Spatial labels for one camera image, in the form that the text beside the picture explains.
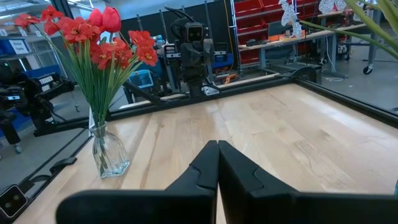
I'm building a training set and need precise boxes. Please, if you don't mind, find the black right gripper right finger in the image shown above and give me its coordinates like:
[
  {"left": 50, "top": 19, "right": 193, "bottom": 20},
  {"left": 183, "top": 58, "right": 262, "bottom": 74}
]
[{"left": 218, "top": 140, "right": 398, "bottom": 224}]

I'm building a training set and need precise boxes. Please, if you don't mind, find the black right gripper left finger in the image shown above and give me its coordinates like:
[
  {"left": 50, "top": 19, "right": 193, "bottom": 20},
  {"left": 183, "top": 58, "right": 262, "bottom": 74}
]
[{"left": 55, "top": 139, "right": 220, "bottom": 224}]

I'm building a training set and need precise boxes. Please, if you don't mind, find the red blossom flower spray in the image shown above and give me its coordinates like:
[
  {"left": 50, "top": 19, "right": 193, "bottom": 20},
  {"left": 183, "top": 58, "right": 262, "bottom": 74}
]
[
  {"left": 14, "top": 4, "right": 108, "bottom": 128},
  {"left": 90, "top": 29, "right": 159, "bottom": 125}
]

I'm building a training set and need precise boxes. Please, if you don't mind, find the red artificial tulip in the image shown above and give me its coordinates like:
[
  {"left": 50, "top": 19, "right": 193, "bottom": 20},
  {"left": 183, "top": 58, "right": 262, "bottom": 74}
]
[
  {"left": 88, "top": 8, "right": 104, "bottom": 29},
  {"left": 101, "top": 6, "right": 122, "bottom": 43}
]

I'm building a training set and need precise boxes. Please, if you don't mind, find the clear ribbed glass vase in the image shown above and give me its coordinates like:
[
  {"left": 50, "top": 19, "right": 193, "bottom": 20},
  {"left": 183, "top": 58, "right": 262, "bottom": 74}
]
[{"left": 88, "top": 107, "right": 131, "bottom": 179}]

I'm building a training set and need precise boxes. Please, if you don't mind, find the blue plastic crate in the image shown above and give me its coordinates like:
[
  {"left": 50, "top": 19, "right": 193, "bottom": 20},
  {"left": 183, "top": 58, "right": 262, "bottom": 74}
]
[{"left": 127, "top": 69, "right": 155, "bottom": 90}]

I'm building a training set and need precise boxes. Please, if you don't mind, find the red storage bin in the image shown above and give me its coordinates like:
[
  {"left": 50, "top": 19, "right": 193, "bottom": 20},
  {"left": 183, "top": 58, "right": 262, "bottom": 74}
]
[
  {"left": 236, "top": 17, "right": 270, "bottom": 34},
  {"left": 233, "top": 0, "right": 264, "bottom": 16}
]

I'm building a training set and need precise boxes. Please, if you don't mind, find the grey workbench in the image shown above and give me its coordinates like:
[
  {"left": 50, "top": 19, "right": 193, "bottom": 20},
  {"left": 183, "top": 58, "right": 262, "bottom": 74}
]
[{"left": 238, "top": 11, "right": 379, "bottom": 75}]

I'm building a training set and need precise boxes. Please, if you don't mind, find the white label sign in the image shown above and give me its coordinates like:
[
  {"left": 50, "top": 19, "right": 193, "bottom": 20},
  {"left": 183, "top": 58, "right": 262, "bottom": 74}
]
[{"left": 8, "top": 39, "right": 30, "bottom": 55}]

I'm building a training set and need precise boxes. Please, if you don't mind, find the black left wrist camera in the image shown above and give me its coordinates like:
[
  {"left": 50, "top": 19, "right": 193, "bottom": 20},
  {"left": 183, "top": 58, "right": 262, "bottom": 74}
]
[{"left": 185, "top": 22, "right": 205, "bottom": 44}]

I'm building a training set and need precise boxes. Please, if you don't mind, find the black table-level camera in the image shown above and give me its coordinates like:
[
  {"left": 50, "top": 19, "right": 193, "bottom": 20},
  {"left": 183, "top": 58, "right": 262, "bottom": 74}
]
[{"left": 0, "top": 184, "right": 29, "bottom": 218}]

